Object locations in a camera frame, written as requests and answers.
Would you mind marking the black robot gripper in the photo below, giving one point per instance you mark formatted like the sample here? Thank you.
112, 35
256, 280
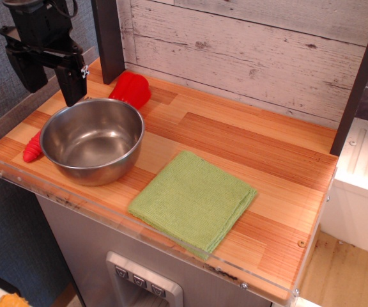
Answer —
41, 36

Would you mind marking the green towel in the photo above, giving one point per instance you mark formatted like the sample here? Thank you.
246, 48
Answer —
194, 202

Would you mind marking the dark shelf post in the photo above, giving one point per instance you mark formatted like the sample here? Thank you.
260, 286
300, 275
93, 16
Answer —
351, 106
109, 40

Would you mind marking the yellow object at corner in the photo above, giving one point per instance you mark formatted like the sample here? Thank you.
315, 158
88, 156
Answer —
13, 300

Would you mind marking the grey toy cabinet front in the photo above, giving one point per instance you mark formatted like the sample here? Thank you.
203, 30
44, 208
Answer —
85, 242

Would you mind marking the silver dispenser panel with buttons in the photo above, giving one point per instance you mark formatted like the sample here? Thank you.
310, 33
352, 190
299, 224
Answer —
136, 285

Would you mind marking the stainless steel bowl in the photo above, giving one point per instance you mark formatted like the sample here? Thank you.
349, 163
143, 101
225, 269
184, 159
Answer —
95, 142

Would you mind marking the dark left shelf post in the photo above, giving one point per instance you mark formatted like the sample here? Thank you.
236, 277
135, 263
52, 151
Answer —
109, 40

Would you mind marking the dark right shelf post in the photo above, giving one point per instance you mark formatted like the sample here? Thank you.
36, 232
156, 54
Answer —
351, 106

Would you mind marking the clear acrylic table guard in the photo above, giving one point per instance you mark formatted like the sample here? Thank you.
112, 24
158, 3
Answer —
266, 248

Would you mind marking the red ribbed plastic handle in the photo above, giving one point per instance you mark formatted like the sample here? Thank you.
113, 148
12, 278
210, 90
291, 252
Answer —
33, 149

